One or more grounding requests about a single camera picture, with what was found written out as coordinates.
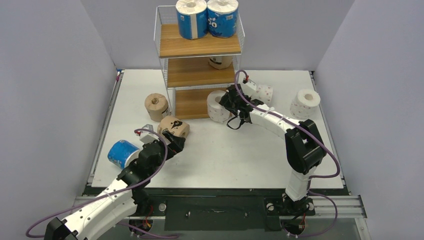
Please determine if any white dotted roll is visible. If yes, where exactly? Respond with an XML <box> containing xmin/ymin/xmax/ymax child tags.
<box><xmin>206</xmin><ymin>90</ymin><xmax>231</xmax><ymax>124</ymax></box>
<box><xmin>254</xmin><ymin>84</ymin><xmax>274</xmax><ymax>106</ymax></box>

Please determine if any brown paper roll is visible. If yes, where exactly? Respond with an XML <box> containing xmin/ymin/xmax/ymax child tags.
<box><xmin>208</xmin><ymin>55</ymin><xmax>233</xmax><ymax>70</ymax></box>

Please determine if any white wire wooden shelf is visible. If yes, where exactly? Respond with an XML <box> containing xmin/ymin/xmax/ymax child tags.
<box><xmin>153</xmin><ymin>5</ymin><xmax>246</xmax><ymax>120</ymax></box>

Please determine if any blue white roll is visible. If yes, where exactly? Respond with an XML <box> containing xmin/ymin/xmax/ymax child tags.
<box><xmin>175</xmin><ymin>0</ymin><xmax>208</xmax><ymax>40</ymax></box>
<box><xmin>207</xmin><ymin>0</ymin><xmax>239</xmax><ymax>38</ymax></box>

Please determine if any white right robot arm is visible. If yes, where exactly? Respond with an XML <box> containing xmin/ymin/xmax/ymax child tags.
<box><xmin>218</xmin><ymin>85</ymin><xmax>327</xmax><ymax>215</ymax></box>

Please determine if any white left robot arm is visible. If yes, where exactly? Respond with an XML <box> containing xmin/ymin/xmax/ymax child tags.
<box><xmin>43</xmin><ymin>130</ymin><xmax>186</xmax><ymax>240</ymax></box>

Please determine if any brown cartoon printed roll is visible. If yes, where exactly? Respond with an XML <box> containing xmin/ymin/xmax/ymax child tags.
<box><xmin>157</xmin><ymin>115</ymin><xmax>190</xmax><ymax>138</ymax></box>

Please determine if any blue roll left edge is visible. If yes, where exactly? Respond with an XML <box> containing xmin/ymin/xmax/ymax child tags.
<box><xmin>107</xmin><ymin>139</ymin><xmax>141</xmax><ymax>170</ymax></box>

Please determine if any white dotted roll lying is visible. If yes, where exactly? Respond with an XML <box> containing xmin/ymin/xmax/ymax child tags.
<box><xmin>254</xmin><ymin>84</ymin><xmax>274</xmax><ymax>106</ymax></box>

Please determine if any brown roll back left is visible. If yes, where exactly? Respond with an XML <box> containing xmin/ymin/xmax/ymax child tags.
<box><xmin>144</xmin><ymin>93</ymin><xmax>171</xmax><ymax>122</ymax></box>

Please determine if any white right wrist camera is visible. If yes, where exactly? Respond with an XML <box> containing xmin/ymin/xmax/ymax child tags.
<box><xmin>241</xmin><ymin>77</ymin><xmax>258</xmax><ymax>99</ymax></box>

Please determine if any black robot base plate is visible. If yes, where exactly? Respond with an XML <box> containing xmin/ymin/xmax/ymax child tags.
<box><xmin>135</xmin><ymin>188</ymin><xmax>345</xmax><ymax>232</ymax></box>

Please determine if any white roll near right wall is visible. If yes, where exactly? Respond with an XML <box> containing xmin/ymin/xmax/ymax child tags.
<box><xmin>289</xmin><ymin>89</ymin><xmax>321</xmax><ymax>120</ymax></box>

